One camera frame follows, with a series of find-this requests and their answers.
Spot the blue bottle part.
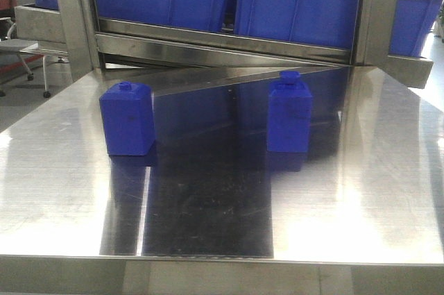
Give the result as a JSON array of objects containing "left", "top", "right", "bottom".
[
  {"left": 266, "top": 71, "right": 313, "bottom": 153},
  {"left": 99, "top": 81, "right": 155, "bottom": 156}
]

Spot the steel workbench shelf frame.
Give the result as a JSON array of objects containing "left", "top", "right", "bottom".
[{"left": 15, "top": 0, "right": 433, "bottom": 88}]

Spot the blue bin centre right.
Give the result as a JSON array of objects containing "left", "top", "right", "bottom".
[{"left": 234, "top": 0, "right": 359, "bottom": 50}]

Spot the grey rolling chair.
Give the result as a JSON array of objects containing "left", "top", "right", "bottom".
[{"left": 1, "top": 17, "right": 67, "bottom": 99}]

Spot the blue bin far right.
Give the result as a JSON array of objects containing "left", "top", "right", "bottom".
[{"left": 389, "top": 0, "right": 443, "bottom": 58}]

